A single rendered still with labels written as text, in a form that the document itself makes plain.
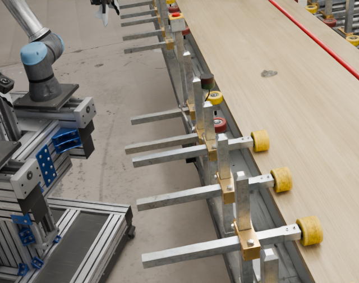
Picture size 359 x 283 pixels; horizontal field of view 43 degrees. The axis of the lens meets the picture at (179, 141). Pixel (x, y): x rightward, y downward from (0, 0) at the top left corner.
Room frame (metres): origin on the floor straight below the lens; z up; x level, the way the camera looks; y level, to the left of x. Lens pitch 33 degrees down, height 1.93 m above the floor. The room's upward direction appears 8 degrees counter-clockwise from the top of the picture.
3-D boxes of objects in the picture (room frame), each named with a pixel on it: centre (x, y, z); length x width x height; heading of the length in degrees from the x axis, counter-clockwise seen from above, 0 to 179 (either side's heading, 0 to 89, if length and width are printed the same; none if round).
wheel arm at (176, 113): (1.93, 0.00, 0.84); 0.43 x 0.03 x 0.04; 94
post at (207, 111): (1.48, -0.12, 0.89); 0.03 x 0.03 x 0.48; 4
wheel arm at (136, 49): (2.93, 0.06, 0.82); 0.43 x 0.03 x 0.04; 94
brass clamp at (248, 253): (0.95, -0.15, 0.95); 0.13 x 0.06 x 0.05; 4
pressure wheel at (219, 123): (1.69, -0.17, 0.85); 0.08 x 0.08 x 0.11
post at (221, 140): (1.23, -0.14, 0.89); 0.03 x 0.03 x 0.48; 4
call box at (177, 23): (2.23, -0.07, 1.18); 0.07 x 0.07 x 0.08; 4
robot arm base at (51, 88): (1.94, 0.58, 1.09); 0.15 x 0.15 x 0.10
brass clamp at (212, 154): (1.45, -0.12, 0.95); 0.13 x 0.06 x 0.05; 4
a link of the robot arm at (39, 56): (1.94, 0.58, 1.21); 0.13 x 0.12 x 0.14; 166
